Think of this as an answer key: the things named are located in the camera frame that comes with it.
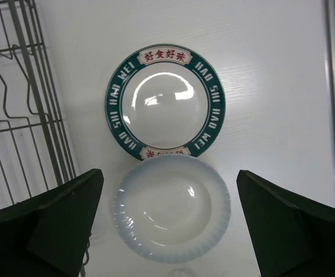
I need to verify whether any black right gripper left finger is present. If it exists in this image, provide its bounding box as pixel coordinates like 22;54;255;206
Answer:
0;169;104;276

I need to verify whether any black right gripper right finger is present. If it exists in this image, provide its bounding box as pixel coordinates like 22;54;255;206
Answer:
236;170;335;276

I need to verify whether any pale blue fluted plate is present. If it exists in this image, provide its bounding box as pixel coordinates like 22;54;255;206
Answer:
113;154;231;264

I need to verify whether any green rimmed printed plate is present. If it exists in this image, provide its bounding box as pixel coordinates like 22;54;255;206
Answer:
105;44;226;160

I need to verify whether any grey wire dish rack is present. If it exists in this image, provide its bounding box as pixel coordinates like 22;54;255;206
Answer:
0;1;77;209

